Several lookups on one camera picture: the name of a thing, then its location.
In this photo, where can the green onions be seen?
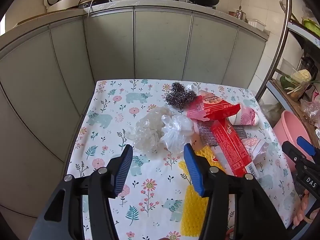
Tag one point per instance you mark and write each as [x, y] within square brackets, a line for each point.
[296, 87]

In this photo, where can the black blender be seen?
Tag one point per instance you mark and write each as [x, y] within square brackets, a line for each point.
[308, 65]

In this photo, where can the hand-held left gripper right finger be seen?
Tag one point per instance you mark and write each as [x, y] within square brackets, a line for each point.
[195, 172]

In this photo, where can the small metal pot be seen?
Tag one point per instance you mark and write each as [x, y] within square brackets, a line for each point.
[238, 15]

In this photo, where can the floral printed tablecloth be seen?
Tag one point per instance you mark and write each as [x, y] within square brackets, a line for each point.
[112, 120]

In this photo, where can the silver scouring pad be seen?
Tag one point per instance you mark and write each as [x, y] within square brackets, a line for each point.
[203, 132]

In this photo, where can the dark induction cooker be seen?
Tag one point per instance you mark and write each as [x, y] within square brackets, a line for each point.
[95, 2]

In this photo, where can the person's right hand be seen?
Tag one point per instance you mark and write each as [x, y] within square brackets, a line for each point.
[302, 205]

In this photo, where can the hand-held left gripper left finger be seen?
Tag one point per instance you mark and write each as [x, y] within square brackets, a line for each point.
[123, 172]

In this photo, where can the clear vegetable container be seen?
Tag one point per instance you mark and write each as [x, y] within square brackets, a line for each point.
[297, 93]

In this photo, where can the pink printed paper cup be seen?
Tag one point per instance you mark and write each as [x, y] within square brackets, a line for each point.
[245, 117]

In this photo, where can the metal storage rack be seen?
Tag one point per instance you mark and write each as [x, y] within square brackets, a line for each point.
[303, 33]

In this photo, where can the clear plastic bag with label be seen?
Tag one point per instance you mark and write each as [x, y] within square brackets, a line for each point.
[310, 110]

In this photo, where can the white plastic bag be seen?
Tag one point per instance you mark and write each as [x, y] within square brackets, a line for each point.
[177, 130]

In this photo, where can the yellow foam net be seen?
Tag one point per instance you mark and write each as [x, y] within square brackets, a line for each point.
[193, 212]

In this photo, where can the steel wool scrubber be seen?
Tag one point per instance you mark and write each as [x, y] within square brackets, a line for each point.
[178, 96]

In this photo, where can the green pepper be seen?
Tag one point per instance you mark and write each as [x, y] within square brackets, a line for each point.
[284, 81]

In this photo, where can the white plastic tray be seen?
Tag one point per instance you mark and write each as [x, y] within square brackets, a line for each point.
[256, 24]

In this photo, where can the pink plastic basin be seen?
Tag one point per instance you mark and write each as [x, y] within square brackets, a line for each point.
[287, 130]

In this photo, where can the red snack wrapper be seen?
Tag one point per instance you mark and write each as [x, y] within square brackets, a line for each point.
[212, 110]

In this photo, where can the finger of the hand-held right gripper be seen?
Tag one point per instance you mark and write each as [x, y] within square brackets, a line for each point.
[305, 145]
[306, 175]

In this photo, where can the long red wrapper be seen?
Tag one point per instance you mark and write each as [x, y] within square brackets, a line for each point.
[230, 150]

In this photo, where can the grey kitchen cabinet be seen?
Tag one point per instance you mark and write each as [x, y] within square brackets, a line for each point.
[160, 42]

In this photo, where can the green plastic basket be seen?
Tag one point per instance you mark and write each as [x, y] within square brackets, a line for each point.
[312, 26]

